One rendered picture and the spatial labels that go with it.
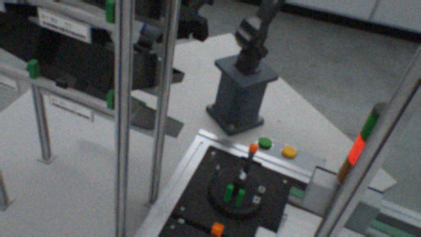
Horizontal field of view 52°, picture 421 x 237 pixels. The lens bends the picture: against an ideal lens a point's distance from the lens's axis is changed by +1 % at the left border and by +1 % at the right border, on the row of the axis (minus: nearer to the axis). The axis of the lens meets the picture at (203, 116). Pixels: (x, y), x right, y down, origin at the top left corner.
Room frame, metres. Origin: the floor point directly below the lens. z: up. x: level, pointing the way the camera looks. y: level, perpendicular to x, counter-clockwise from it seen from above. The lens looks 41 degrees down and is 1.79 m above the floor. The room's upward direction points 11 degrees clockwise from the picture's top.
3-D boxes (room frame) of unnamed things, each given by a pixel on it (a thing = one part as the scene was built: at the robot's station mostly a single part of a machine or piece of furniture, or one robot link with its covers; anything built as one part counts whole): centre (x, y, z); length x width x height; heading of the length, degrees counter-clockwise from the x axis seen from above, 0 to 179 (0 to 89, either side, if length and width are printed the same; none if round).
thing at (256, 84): (1.09, -0.10, 0.96); 0.15 x 0.15 x 0.20; 40
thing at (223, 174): (0.67, -0.11, 0.98); 0.14 x 0.14 x 0.02
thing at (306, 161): (0.86, -0.25, 0.93); 0.21 x 0.07 x 0.06; 75
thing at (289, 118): (1.06, -0.06, 0.84); 0.90 x 0.70 x 0.03; 40
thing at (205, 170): (0.67, -0.11, 0.96); 0.24 x 0.24 x 0.02; 75
